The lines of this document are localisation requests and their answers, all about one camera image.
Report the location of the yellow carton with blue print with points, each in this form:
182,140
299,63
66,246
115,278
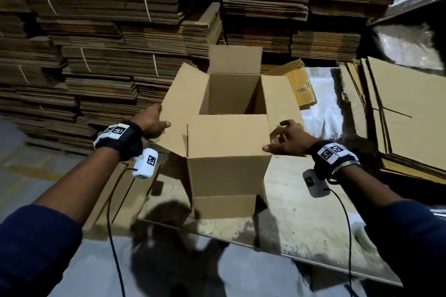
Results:
299,84

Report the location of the person's right hand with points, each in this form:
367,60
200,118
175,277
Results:
293,140

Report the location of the stacks of flat cardboard bundles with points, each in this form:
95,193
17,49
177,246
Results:
90,49

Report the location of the plywood work board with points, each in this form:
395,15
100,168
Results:
306,217

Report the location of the black left wrist band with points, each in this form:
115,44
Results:
118,140

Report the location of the clear plastic sheet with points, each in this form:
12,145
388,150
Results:
408,46

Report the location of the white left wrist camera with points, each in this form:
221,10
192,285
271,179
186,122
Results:
146,163

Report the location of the black right wrist band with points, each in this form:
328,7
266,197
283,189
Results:
334,159

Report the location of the person's right forearm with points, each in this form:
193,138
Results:
397,230

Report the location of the person's left hand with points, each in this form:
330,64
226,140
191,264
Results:
150,123

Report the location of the person's left forearm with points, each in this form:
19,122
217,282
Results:
49,224

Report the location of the black wrist band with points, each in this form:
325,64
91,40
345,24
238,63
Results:
118,140
334,159

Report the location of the pile of brown cartons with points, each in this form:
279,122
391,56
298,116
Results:
404,119

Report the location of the white plastic sack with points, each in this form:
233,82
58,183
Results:
322,105

